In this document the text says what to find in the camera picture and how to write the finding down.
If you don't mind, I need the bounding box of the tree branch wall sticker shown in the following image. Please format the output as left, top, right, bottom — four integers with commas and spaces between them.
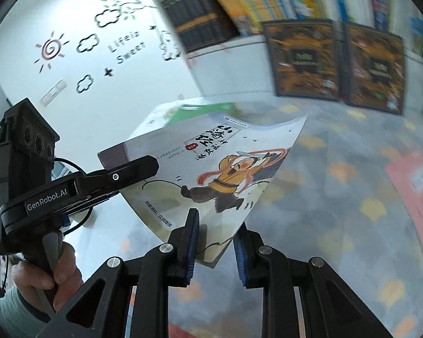
102, 0, 156, 22

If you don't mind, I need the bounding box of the black lettering wall sticker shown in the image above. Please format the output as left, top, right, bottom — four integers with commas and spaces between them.
107, 30, 147, 65

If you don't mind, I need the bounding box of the person's left hand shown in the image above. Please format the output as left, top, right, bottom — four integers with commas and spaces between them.
12, 242, 84, 310

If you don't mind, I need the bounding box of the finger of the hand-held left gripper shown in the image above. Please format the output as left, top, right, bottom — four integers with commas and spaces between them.
74, 154, 160, 198

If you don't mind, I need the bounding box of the red sun wall sticker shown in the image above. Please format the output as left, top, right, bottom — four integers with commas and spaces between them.
35, 32, 69, 73

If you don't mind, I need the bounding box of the row of dark books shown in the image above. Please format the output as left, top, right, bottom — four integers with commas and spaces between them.
160, 0, 240, 55

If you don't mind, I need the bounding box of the white book orange-robed figure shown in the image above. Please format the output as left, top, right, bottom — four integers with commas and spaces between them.
98, 114, 309, 268

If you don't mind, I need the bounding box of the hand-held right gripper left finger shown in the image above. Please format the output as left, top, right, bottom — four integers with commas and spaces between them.
42, 209, 200, 338

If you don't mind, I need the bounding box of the bear on swing wall sticker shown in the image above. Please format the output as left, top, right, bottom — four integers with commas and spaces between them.
158, 30, 182, 60

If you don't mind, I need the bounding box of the stack of picture books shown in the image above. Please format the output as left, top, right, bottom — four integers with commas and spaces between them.
146, 101, 240, 129

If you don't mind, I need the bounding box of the cloud outline wall sticker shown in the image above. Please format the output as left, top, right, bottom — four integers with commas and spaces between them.
96, 7, 122, 27
77, 33, 99, 52
76, 75, 94, 93

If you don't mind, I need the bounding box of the dark ornate hardcover book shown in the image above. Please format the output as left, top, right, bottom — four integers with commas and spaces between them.
342, 21, 407, 115
261, 19, 342, 102

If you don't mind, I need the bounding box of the white wall socket plate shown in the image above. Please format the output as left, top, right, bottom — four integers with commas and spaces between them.
40, 79, 67, 104

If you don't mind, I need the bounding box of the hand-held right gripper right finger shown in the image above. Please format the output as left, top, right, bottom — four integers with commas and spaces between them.
233, 223, 395, 338

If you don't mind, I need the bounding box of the pink book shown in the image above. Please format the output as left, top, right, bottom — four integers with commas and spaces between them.
384, 151, 423, 272

